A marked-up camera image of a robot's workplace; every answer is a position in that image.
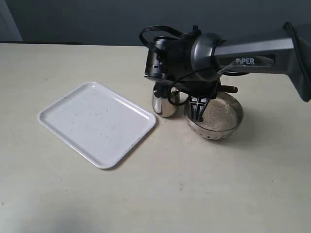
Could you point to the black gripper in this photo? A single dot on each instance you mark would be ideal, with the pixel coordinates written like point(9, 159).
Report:
point(184, 61)

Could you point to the small stainless steel cup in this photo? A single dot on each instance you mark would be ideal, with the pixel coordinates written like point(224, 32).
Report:
point(164, 108)

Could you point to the brown wooden spoon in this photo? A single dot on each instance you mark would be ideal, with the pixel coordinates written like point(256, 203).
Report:
point(201, 90)

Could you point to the white rectangular plastic tray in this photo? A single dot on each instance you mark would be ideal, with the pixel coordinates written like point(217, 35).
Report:
point(99, 124)

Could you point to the steel bowl of rice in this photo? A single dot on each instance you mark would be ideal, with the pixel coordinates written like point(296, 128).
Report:
point(209, 134)

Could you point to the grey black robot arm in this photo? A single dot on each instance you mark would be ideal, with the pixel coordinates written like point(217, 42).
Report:
point(285, 51)

